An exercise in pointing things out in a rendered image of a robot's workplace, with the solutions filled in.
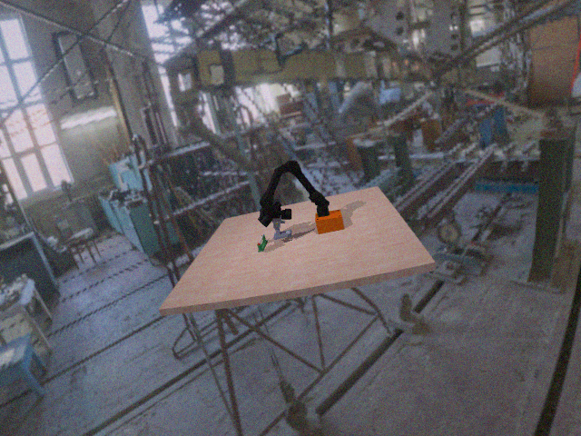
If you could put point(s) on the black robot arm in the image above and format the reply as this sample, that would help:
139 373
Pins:
271 207

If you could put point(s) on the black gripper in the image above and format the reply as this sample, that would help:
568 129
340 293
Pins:
284 214

